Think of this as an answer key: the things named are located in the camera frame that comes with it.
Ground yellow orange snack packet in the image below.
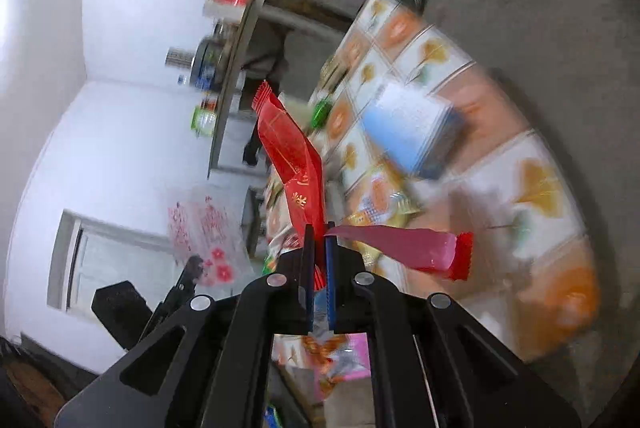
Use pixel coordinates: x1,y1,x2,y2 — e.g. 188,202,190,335
349,178,422,229

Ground grey metal desk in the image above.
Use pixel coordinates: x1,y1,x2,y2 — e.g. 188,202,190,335
202,0,351,181

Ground pink orange chip bag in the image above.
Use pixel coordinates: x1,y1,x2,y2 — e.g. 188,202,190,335
274,334,372,404

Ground blue label bottle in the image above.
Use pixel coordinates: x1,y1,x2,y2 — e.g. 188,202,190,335
196,62,217,92

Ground green packet on desk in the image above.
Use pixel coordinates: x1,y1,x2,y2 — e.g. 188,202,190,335
191,105,219,137

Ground small green snack packet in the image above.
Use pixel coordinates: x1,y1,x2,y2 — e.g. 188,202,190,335
312,100,334,129

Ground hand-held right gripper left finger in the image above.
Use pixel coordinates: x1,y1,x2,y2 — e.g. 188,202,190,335
54,224,317,428

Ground ribbed metal container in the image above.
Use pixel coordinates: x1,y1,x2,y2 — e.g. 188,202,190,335
166,47,194,69

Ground clear flower print bag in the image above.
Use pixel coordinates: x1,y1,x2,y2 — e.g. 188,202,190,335
167,190,252,289

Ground grey round tin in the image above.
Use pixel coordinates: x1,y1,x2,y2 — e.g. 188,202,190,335
192,35,227,79

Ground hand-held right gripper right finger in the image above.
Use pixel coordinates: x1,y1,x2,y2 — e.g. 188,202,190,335
325,222,583,428

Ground blue white paper box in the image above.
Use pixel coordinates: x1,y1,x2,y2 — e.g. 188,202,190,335
360,82,462,179

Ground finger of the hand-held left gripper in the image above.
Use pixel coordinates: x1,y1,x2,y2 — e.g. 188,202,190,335
137,256,204,343

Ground red snack wrapper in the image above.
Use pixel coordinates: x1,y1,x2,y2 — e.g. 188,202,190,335
251,80,474,283

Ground ginkgo patterned tablecloth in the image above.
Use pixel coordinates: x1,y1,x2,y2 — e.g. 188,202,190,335
260,0,601,364

